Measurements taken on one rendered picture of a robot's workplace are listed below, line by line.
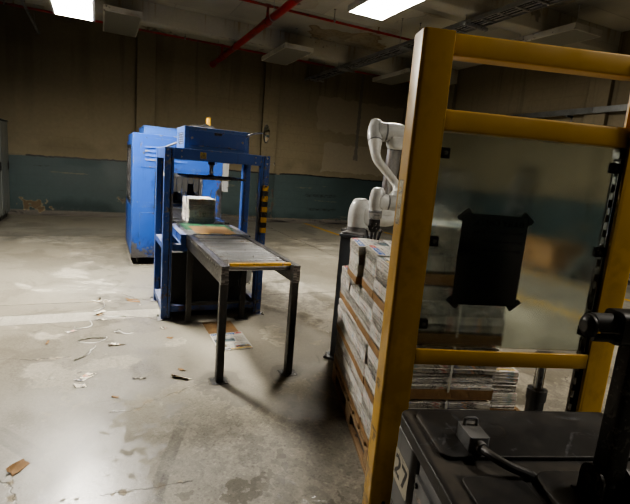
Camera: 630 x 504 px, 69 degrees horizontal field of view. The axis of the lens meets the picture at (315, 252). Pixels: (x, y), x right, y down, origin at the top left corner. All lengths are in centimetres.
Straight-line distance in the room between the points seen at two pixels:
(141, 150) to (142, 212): 81
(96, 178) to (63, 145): 93
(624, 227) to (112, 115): 1089
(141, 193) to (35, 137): 547
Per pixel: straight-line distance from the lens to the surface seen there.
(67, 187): 1168
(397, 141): 339
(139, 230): 658
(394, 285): 137
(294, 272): 316
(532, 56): 152
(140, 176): 652
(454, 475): 122
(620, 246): 168
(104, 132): 1165
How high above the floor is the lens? 145
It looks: 10 degrees down
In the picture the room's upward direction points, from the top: 5 degrees clockwise
